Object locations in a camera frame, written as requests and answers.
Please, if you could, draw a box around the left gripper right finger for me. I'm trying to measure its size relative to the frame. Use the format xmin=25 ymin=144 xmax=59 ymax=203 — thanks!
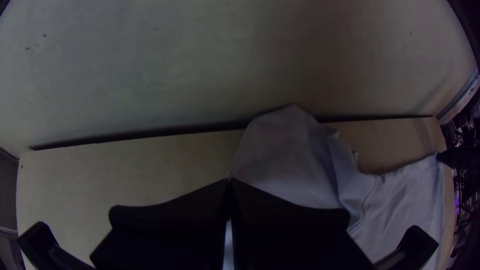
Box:
xmin=229 ymin=178 xmax=376 ymax=270

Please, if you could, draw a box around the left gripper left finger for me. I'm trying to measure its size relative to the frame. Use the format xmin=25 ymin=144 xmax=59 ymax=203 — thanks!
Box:
xmin=89 ymin=178 xmax=230 ymax=270

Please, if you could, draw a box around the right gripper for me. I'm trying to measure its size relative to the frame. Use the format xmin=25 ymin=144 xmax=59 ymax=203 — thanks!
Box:
xmin=436 ymin=148 xmax=480 ymax=170

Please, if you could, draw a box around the grey t-shirt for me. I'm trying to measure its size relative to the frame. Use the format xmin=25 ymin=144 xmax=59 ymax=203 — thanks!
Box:
xmin=223 ymin=104 xmax=446 ymax=270

